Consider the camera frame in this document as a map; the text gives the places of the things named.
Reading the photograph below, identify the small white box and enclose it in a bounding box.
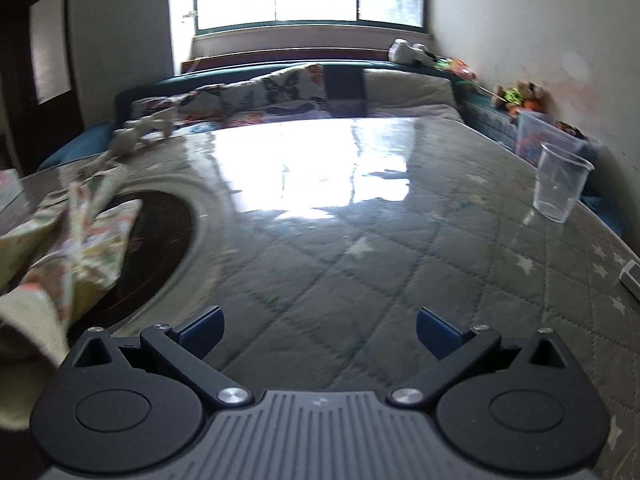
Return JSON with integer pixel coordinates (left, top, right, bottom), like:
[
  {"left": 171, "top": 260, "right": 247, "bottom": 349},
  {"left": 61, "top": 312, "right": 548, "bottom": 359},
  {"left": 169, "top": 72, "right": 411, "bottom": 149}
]
[{"left": 619, "top": 259, "right": 640, "bottom": 304}]

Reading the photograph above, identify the brown wooden ledge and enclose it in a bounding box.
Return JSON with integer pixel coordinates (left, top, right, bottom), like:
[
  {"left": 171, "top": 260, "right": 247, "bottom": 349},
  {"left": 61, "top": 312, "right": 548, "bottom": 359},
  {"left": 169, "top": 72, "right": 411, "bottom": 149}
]
[{"left": 181, "top": 48, "right": 397, "bottom": 74}]

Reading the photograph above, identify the orange and green toy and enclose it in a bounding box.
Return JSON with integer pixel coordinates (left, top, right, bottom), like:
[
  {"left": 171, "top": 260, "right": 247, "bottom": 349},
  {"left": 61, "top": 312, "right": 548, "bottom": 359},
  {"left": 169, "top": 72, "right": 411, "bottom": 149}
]
[{"left": 434, "top": 57, "right": 477, "bottom": 84}]

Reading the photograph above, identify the butterfly print pillow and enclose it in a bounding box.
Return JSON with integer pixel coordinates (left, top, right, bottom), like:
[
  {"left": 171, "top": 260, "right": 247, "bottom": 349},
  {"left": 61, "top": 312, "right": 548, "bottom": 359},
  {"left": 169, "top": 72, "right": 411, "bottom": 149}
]
[
  {"left": 220, "top": 64, "right": 332, "bottom": 122},
  {"left": 131, "top": 86, "right": 227, "bottom": 127}
]

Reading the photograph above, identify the grey pillow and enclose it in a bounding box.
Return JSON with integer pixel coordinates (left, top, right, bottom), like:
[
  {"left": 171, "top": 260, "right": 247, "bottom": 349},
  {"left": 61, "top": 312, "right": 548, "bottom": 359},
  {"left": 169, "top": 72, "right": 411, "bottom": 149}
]
[{"left": 362, "top": 67, "right": 464, "bottom": 122}]

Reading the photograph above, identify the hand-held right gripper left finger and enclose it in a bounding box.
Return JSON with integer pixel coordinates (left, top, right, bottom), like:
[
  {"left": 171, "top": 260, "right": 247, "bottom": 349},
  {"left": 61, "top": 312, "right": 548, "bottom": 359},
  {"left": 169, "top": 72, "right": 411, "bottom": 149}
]
[{"left": 70, "top": 305, "right": 253, "bottom": 408}]

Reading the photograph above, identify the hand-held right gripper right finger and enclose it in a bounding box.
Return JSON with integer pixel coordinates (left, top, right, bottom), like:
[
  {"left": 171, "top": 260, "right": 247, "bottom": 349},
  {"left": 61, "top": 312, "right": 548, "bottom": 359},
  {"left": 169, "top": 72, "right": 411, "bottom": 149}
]
[{"left": 390, "top": 307, "right": 576, "bottom": 406}]

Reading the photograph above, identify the dark wooden door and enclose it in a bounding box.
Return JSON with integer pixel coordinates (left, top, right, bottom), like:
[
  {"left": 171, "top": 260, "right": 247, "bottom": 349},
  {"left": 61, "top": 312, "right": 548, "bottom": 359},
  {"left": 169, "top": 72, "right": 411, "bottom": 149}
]
[{"left": 0, "top": 0, "right": 83, "bottom": 171}]

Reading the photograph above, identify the black and white plush toy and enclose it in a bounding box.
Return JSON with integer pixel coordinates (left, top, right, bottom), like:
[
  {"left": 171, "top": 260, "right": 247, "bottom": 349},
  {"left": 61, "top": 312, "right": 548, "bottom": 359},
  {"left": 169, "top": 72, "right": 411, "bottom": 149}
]
[{"left": 389, "top": 38, "right": 442, "bottom": 67}]

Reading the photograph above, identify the clear plastic cup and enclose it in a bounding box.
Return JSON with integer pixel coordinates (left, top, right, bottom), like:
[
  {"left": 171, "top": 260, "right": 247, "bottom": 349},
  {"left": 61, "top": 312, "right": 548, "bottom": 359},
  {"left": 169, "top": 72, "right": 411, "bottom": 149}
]
[{"left": 532, "top": 141, "right": 595, "bottom": 223}]

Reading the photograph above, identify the grey plush rabbit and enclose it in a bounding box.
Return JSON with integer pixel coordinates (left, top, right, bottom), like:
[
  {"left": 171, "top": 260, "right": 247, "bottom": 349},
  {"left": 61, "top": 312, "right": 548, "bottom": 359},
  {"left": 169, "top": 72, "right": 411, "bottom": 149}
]
[{"left": 75, "top": 106, "right": 177, "bottom": 178}]

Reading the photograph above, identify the grey quilted star table cover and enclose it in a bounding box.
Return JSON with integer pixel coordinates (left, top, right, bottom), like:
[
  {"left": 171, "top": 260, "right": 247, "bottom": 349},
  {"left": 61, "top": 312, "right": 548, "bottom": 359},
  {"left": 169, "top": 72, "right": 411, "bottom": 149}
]
[{"left": 0, "top": 117, "right": 640, "bottom": 480}]

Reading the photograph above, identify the group of small plush toys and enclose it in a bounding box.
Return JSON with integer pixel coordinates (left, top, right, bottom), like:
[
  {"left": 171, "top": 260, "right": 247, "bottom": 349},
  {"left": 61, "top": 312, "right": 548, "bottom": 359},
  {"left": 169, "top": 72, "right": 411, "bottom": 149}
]
[{"left": 492, "top": 80, "right": 549, "bottom": 114}]

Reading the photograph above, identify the clear plastic storage box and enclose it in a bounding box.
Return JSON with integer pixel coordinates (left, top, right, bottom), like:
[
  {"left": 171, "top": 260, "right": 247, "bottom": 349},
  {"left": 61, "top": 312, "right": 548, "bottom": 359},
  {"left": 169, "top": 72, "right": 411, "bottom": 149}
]
[{"left": 515, "top": 110, "right": 597, "bottom": 167}]

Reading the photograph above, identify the patterned children's hooded jacket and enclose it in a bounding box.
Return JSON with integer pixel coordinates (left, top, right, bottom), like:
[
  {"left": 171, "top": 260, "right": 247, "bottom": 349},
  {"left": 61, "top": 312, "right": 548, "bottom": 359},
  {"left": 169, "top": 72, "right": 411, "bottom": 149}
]
[{"left": 0, "top": 162, "right": 145, "bottom": 431}]

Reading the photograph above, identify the teal sofa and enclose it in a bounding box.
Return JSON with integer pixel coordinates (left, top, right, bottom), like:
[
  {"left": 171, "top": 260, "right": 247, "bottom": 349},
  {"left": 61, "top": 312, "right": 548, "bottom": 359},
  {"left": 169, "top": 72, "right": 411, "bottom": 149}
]
[{"left": 37, "top": 60, "right": 626, "bottom": 241}]

